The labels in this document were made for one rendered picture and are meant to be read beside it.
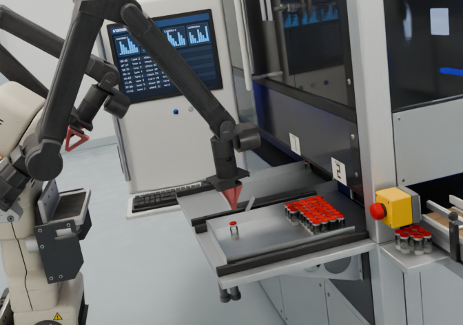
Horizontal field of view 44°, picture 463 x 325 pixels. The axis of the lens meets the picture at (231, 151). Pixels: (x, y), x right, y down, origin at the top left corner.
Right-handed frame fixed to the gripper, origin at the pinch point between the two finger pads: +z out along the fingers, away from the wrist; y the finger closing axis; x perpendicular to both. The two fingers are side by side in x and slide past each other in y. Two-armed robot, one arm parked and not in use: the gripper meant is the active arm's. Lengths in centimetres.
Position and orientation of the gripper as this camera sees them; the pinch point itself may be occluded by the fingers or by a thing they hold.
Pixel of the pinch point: (233, 206)
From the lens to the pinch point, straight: 153.4
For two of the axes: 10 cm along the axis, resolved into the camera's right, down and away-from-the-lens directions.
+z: 1.6, 9.5, 2.8
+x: -4.8, -1.8, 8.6
